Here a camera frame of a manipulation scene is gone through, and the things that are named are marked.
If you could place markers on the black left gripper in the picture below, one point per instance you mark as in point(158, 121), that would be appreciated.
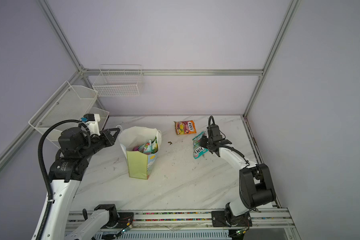
point(105, 134)

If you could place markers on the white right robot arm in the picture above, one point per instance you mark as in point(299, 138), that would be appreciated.
point(256, 186)

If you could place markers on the white wire basket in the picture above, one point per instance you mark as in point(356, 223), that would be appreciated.
point(119, 81)

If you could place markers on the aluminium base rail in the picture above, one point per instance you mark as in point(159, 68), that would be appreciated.
point(265, 223)

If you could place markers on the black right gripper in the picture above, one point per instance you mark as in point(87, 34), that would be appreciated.
point(203, 138)

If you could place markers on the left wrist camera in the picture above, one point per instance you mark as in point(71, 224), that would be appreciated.
point(92, 123)

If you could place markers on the white mesh two-tier shelf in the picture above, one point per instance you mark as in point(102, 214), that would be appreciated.
point(68, 102)

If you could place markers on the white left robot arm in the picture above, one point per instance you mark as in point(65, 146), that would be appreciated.
point(63, 178)

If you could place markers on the teal Fox's candy bag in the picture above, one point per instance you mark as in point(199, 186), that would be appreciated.
point(198, 150)
point(149, 148)

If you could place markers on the floral paper gift bag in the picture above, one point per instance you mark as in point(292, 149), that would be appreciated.
point(140, 165)

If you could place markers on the orange Fox's candy bag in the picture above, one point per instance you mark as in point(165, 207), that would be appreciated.
point(185, 127)

